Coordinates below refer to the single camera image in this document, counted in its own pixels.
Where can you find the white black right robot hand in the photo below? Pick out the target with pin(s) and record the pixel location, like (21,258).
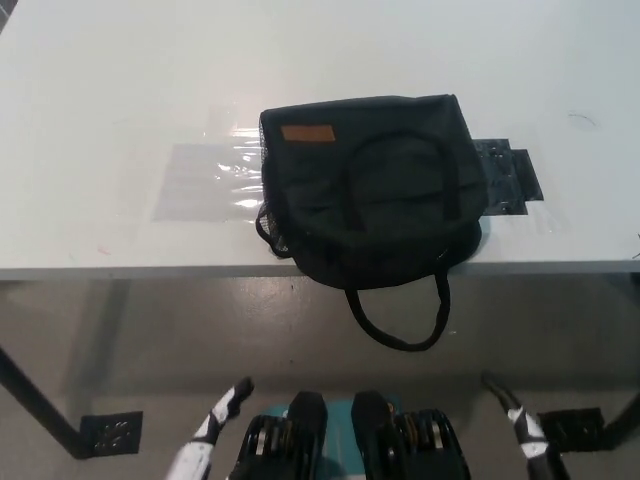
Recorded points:
(530,435)

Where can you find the large clear tape patch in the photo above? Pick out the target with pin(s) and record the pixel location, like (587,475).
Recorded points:
(205,175)

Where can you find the black table leg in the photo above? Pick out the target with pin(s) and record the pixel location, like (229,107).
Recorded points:
(622,417)
(40,400)

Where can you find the black tape patch on desk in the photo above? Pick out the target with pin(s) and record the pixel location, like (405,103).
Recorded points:
(505,175)

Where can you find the black soft travel bag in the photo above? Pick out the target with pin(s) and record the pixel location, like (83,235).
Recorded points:
(370,210)

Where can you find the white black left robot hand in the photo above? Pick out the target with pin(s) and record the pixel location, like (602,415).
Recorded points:
(210,430)

